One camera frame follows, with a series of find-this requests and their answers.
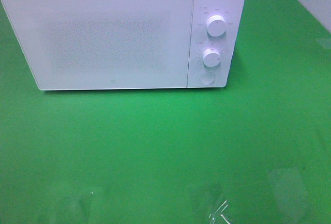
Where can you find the round door release button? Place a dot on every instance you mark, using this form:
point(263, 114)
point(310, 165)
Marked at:
point(207, 78)

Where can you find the white microwave door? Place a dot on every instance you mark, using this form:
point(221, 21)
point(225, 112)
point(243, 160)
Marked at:
point(104, 44)

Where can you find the green table mat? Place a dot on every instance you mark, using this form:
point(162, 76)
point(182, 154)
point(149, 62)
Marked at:
point(174, 155)

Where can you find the clear plastic wrapper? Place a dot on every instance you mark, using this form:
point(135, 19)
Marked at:
point(219, 215)

